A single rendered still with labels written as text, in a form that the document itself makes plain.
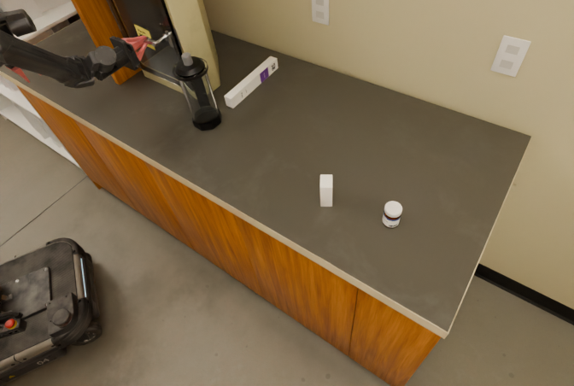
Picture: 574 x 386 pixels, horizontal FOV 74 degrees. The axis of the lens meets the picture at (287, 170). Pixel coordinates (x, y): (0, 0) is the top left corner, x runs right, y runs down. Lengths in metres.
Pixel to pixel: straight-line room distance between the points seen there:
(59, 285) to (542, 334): 2.19
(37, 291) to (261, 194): 1.32
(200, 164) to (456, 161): 0.79
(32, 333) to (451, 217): 1.74
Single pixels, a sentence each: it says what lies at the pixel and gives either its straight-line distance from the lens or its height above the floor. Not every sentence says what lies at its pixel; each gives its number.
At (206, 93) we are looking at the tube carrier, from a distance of 1.26.
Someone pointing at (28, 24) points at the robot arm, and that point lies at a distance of 1.51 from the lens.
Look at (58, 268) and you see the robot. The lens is 2.17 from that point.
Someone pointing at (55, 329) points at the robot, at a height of 0.28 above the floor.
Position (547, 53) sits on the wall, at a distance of 1.27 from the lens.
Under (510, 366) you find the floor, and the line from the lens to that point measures 2.03.
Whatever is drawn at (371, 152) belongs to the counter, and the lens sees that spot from 1.21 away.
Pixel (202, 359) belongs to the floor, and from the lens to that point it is 1.96.
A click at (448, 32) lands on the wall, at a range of 1.30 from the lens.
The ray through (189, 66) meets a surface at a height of 1.18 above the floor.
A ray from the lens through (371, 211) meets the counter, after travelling 1.08.
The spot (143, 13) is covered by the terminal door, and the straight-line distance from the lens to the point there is 1.39.
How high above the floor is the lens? 1.83
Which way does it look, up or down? 50 degrees down
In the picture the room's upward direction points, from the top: 8 degrees counter-clockwise
